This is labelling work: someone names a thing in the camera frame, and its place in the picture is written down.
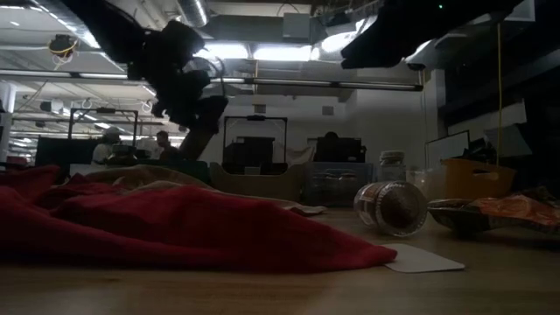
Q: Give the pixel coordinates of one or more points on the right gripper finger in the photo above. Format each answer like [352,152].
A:
[369,44]
[376,61]

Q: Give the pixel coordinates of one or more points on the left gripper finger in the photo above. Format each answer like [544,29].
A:
[170,107]
[205,98]

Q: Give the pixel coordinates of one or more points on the beige cloth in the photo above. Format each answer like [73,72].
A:
[149,175]

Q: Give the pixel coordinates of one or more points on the white-capped spice jar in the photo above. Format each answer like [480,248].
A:
[392,168]

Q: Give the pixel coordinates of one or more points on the small glass spice jar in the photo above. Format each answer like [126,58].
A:
[345,181]
[328,181]
[394,210]

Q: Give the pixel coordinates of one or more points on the orange spice packet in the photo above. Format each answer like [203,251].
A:
[503,210]

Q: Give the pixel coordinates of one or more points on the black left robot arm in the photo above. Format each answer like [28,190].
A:
[109,26]

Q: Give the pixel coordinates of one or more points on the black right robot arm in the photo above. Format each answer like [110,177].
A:
[472,13]

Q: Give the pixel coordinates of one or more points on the person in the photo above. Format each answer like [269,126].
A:
[105,149]
[331,137]
[166,149]

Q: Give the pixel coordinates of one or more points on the grey ceiling box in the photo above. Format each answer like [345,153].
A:
[296,25]

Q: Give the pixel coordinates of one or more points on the ceiling light panel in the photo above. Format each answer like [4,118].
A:
[284,52]

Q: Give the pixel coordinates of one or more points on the black monitor box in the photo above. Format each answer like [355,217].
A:
[350,151]

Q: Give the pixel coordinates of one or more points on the white board panel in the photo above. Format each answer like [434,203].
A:
[448,149]

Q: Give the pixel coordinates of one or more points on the red cloth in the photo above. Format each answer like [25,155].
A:
[197,232]

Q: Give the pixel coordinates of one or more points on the clear plastic bin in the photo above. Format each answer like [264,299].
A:
[420,184]

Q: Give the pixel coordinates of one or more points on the smoky grey plastic bin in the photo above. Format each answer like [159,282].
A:
[365,192]

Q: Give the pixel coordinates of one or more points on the yellow plastic bin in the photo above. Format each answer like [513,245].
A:
[464,179]

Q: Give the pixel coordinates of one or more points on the white card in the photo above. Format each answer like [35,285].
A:
[424,260]

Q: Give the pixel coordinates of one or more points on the horizontal ceiling rail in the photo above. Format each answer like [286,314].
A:
[328,83]

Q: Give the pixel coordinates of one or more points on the black stand frame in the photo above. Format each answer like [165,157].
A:
[102,111]
[256,117]

